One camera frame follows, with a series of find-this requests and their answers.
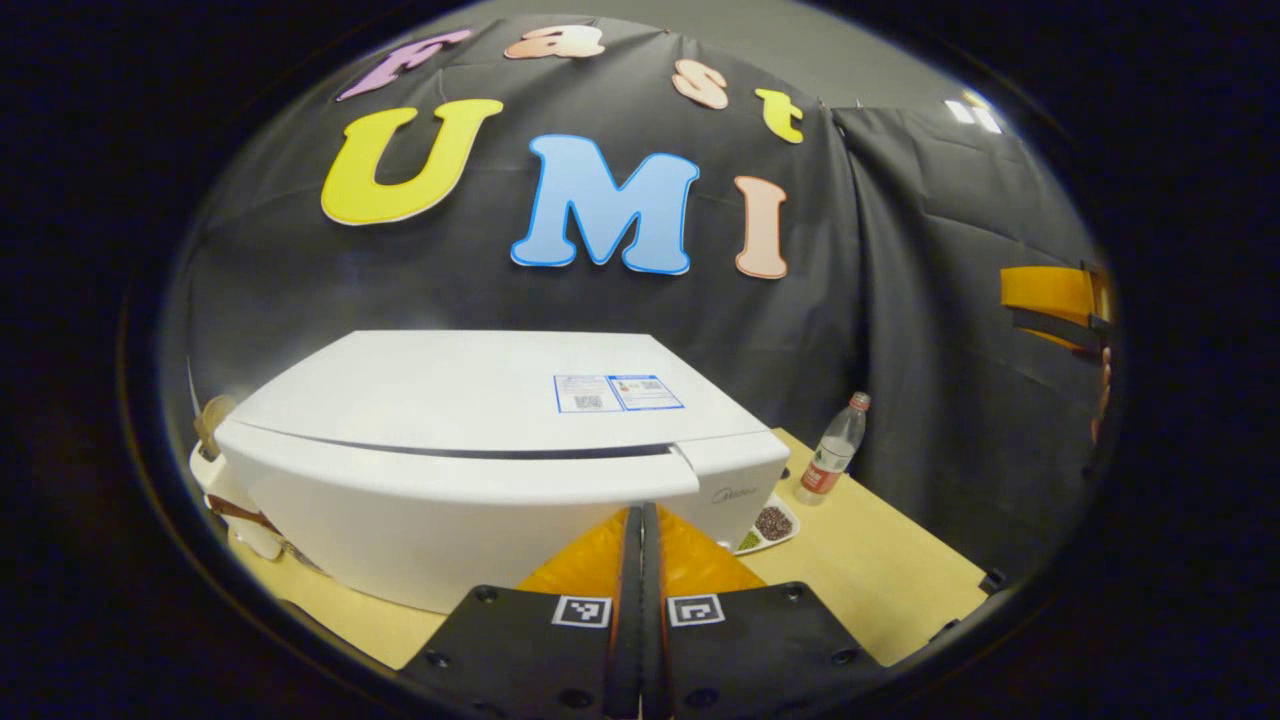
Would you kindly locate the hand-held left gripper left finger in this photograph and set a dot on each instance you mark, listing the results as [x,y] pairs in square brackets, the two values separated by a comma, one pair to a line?
[628,640]

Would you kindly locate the white microwave oven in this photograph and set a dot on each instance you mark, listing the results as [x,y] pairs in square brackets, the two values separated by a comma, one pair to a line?
[450,400]

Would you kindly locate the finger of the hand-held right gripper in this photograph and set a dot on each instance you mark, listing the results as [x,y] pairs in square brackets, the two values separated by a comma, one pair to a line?
[1045,290]

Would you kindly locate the brown wooden spoon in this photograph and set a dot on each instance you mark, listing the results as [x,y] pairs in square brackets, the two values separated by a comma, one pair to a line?
[245,513]

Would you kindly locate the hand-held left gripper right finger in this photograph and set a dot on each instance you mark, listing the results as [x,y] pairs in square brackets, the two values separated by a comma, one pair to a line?
[655,650]

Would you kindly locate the clear red label bottle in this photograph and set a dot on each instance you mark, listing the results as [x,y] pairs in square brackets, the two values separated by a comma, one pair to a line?
[830,455]

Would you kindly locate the brown bread slice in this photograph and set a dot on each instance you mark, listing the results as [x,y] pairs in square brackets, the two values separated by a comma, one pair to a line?
[212,420]

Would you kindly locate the small ceiling light panel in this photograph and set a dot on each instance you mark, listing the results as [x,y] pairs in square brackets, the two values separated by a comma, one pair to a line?
[973,113]

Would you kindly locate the black table edge bracket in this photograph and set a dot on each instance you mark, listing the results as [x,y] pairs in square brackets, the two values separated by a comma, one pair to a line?
[992,580]
[945,630]

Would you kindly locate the white divided bean dish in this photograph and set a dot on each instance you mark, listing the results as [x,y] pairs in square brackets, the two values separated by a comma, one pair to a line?
[772,522]

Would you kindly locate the white toaster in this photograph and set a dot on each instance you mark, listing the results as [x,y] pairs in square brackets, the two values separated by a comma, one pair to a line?
[215,482]

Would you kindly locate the black backdrop cloth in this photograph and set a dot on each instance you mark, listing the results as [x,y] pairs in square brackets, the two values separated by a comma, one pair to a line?
[900,300]

